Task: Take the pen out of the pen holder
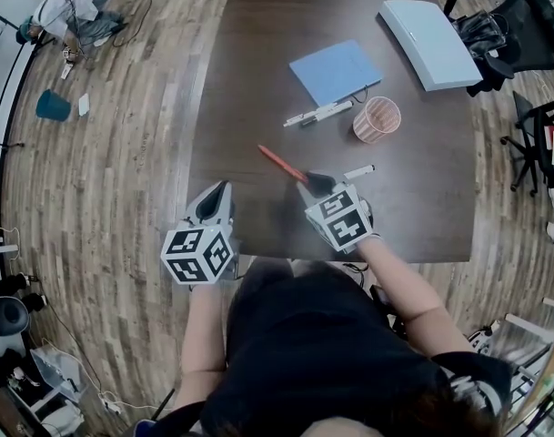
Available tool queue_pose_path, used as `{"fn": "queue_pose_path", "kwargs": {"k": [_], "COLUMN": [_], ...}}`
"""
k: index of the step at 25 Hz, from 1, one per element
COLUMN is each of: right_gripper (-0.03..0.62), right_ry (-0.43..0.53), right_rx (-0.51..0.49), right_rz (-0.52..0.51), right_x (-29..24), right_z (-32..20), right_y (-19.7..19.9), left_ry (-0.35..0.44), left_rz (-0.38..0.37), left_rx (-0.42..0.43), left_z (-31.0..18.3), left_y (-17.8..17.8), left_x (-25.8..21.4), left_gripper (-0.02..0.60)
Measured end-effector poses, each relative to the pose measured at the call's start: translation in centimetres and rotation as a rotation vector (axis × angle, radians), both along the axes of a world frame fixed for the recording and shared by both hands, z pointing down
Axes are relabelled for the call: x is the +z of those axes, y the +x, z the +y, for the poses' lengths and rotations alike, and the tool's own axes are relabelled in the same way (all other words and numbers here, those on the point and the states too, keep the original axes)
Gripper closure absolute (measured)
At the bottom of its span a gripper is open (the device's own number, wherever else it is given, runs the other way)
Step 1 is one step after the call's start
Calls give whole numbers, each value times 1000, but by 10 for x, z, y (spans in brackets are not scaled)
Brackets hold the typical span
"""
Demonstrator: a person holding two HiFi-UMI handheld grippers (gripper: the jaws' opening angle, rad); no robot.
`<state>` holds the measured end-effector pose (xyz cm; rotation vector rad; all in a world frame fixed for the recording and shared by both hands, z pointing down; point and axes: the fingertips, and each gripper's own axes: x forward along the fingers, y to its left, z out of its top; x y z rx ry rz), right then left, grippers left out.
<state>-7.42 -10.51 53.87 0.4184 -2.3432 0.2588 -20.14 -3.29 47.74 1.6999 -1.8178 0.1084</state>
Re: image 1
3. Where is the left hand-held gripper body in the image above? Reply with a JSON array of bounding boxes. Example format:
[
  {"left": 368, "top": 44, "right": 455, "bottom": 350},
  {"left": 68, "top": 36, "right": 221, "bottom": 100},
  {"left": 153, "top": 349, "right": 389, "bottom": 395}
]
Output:
[{"left": 160, "top": 192, "right": 242, "bottom": 287}]

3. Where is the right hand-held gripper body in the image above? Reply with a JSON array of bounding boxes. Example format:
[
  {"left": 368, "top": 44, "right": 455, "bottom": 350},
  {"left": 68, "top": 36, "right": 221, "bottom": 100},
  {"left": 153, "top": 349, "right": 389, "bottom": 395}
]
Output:
[{"left": 303, "top": 180, "right": 383, "bottom": 254}]

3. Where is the red pen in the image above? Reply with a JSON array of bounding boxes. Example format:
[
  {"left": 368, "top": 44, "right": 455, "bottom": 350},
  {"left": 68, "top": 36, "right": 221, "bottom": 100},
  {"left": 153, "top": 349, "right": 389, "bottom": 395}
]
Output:
[{"left": 257, "top": 144, "right": 310, "bottom": 185}]

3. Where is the pink mesh pen holder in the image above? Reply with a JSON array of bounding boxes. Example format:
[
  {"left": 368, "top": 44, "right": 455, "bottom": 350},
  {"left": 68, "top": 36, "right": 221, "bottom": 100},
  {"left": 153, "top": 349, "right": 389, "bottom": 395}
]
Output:
[{"left": 352, "top": 96, "right": 403, "bottom": 145}]

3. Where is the person's left forearm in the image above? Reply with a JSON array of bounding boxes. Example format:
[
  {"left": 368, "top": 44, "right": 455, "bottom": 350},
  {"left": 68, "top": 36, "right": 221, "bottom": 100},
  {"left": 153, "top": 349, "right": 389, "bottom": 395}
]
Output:
[{"left": 172, "top": 282, "right": 228, "bottom": 412}]

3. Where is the person's right forearm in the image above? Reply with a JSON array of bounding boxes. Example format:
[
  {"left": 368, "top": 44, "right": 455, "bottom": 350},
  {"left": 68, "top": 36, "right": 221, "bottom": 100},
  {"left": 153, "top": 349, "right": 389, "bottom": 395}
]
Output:
[{"left": 356, "top": 235, "right": 474, "bottom": 361}]

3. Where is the long white pen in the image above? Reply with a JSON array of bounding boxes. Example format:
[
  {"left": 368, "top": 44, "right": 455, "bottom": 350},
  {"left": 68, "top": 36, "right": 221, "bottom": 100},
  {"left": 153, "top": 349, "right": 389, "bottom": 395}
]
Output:
[{"left": 283, "top": 100, "right": 354, "bottom": 128}]

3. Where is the short white marker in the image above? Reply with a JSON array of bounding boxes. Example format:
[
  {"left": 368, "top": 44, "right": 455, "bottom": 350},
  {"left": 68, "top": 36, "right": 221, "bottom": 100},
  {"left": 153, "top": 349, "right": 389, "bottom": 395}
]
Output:
[{"left": 343, "top": 164, "right": 376, "bottom": 179}]

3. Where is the blue notebook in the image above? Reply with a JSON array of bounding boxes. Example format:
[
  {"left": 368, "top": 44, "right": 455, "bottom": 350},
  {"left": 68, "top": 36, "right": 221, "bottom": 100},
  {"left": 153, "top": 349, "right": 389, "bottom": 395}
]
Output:
[{"left": 288, "top": 39, "right": 384, "bottom": 109}]

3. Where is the person's black clothing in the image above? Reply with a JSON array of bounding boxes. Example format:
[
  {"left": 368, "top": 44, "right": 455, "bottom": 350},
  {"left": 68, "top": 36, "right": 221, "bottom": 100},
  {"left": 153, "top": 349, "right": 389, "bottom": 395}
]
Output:
[{"left": 198, "top": 259, "right": 515, "bottom": 437}]

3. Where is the white power strip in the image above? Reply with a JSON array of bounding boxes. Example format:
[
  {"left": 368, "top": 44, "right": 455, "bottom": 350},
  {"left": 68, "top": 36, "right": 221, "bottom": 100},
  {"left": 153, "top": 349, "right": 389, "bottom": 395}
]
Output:
[{"left": 97, "top": 391, "right": 123, "bottom": 414}]

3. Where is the white flat box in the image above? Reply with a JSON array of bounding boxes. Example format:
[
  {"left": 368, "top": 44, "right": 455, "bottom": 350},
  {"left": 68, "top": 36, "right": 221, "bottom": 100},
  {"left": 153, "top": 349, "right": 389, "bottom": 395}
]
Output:
[{"left": 377, "top": 0, "right": 484, "bottom": 93}]

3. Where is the teal waste bin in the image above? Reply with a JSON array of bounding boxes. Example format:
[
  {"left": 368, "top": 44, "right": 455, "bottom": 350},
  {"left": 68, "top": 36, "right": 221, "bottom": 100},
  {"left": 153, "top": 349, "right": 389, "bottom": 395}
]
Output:
[{"left": 35, "top": 89, "right": 73, "bottom": 122}]

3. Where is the clear plastic box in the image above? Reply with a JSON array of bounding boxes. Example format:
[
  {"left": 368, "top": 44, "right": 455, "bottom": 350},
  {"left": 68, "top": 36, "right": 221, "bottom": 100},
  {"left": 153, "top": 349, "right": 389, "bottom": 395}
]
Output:
[{"left": 29, "top": 346, "right": 89, "bottom": 404}]

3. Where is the black round device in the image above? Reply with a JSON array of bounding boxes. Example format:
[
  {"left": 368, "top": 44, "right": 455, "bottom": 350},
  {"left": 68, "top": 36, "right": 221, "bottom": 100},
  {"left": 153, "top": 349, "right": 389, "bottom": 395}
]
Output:
[{"left": 0, "top": 296, "right": 32, "bottom": 337}]

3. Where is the black swivel chair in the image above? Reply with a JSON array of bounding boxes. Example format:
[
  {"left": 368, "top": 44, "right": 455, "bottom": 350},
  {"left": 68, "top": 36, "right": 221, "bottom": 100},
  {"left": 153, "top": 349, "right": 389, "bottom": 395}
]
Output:
[{"left": 500, "top": 90, "right": 554, "bottom": 199}]

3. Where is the black handbag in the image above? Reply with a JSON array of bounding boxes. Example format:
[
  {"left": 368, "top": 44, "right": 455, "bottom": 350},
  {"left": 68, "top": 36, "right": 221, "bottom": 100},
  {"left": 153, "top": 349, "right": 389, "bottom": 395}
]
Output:
[{"left": 452, "top": 10, "right": 509, "bottom": 59}]

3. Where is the black office chair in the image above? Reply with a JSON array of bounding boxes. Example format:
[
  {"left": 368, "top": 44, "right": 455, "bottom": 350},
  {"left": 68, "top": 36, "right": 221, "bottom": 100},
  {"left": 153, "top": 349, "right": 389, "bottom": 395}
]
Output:
[{"left": 438, "top": 0, "right": 554, "bottom": 98}]

